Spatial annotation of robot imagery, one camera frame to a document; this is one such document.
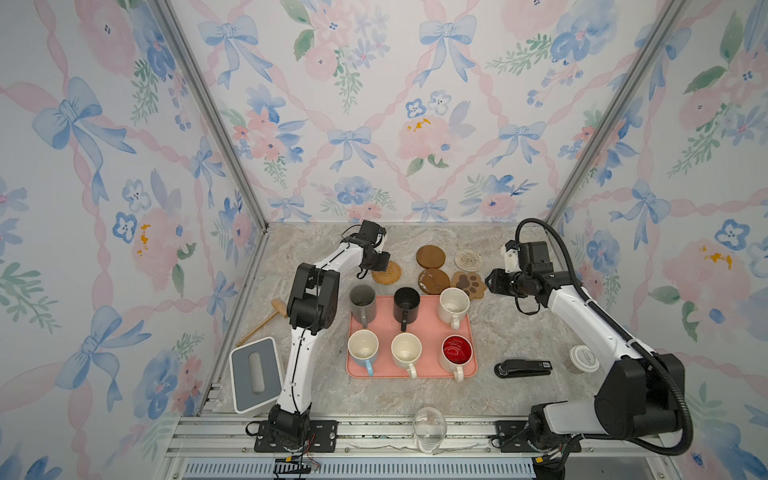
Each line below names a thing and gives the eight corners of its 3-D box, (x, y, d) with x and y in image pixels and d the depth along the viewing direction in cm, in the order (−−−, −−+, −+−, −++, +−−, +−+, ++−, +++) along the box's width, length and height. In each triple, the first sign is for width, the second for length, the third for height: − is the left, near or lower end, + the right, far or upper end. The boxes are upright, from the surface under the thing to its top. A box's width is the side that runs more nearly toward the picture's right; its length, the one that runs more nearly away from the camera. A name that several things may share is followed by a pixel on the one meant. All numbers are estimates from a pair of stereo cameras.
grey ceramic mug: (350, 332, 93) (347, 317, 85) (353, 300, 100) (350, 284, 92) (375, 332, 93) (374, 317, 85) (376, 301, 100) (375, 284, 92)
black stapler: (495, 377, 85) (500, 372, 82) (493, 364, 88) (497, 359, 84) (548, 377, 85) (555, 372, 82) (544, 365, 88) (550, 359, 84)
